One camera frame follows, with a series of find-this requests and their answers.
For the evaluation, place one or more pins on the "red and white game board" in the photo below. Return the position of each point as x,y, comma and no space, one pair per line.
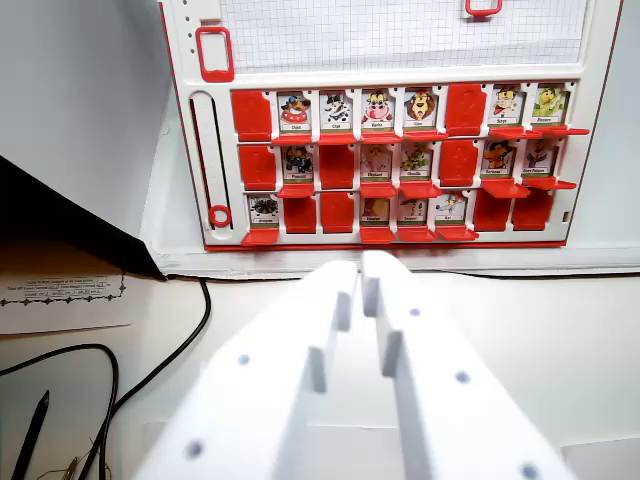
400,60

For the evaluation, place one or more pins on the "black pen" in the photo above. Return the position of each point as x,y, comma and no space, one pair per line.
31,435

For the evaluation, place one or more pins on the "white printed paper sheet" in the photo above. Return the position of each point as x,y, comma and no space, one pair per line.
60,307

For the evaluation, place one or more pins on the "white base panel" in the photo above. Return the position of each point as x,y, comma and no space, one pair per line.
165,200

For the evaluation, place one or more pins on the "red flap of cat card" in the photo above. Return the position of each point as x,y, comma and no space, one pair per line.
336,138

